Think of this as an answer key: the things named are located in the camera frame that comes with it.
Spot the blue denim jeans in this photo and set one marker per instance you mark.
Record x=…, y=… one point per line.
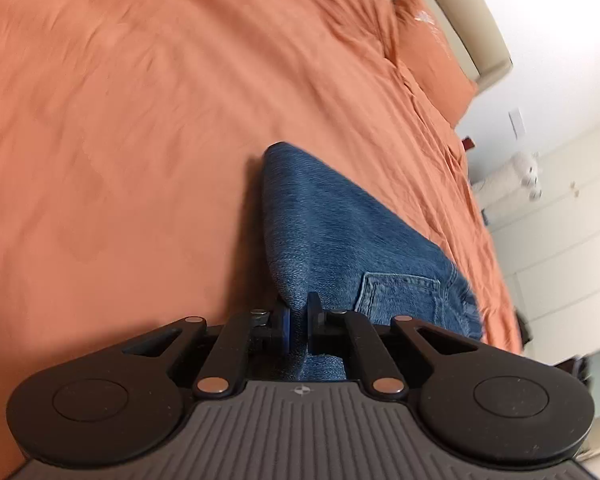
x=324, y=234

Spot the dark red box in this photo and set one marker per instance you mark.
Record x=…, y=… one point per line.
x=468, y=144

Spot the white wardrobe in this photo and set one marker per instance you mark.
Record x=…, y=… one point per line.
x=549, y=252

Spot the white wall switch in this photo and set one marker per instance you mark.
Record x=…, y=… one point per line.
x=517, y=122

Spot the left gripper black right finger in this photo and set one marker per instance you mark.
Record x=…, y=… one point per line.
x=475, y=401

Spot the orange duvet cover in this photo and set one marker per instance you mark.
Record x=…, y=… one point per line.
x=131, y=137

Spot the beige upholstered headboard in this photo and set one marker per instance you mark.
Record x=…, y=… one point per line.
x=475, y=39

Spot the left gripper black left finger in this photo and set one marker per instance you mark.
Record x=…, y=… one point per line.
x=122, y=401

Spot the orange pillow near nightstand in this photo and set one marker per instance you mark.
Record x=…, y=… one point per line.
x=426, y=52

